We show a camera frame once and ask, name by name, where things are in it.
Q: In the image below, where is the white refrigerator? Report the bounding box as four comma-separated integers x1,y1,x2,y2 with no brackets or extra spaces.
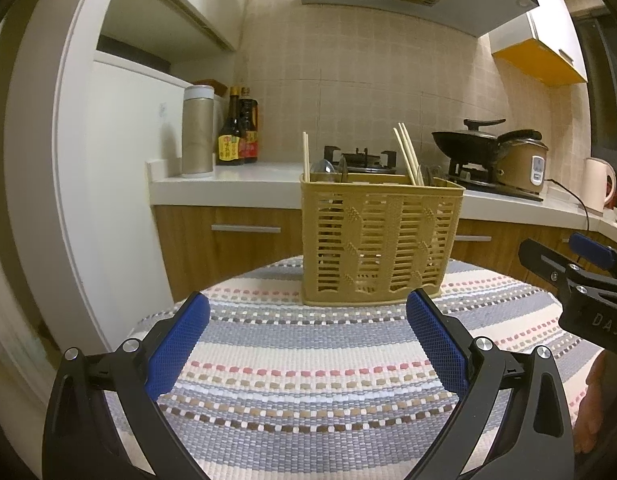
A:
91,55,189,306

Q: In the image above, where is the white and orange wall cabinet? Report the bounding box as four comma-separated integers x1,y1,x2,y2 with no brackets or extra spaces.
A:
490,0,589,86

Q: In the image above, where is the black wok lid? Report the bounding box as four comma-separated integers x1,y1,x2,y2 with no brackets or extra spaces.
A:
463,118,507,137

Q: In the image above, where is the beige plastic utensil basket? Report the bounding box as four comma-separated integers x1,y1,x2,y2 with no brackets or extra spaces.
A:
299,172,465,306

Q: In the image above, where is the dark kitchen window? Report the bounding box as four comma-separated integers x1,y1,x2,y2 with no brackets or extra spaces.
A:
573,10,617,166

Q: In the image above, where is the striped woven table mat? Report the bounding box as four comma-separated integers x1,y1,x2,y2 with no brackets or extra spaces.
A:
103,255,607,480

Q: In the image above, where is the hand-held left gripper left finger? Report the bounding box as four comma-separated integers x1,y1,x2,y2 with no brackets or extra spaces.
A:
42,290,212,480

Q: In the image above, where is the black glass gas cooktop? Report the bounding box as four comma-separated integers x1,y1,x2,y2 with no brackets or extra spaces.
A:
323,146,544,202

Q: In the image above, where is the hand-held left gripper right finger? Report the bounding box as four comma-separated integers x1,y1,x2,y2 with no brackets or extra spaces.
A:
406,287,575,480

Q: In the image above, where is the red label sauce bottle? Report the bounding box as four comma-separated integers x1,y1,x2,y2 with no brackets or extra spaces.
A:
239,88,260,163

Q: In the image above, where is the black power cable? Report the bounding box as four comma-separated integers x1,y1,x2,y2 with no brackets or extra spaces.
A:
545,178,590,233

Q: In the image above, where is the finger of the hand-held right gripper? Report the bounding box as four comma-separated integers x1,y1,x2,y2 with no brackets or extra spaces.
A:
569,232,617,279
519,239,572,284

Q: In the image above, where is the white electric kettle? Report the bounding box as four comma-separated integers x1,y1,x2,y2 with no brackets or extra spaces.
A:
583,156,617,211

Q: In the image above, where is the yellow label soy sauce bottle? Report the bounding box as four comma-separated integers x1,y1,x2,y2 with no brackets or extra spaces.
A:
217,86,244,166

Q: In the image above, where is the black wok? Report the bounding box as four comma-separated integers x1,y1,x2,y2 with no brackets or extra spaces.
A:
431,130,507,165

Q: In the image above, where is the beige thermos bottle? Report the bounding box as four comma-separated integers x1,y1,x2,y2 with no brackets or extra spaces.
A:
182,85,215,178

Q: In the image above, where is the brown rice cooker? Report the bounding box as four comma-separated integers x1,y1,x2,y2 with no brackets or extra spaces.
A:
496,130,549,195

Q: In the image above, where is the person's right hand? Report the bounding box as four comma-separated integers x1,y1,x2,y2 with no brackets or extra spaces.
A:
573,345,610,455

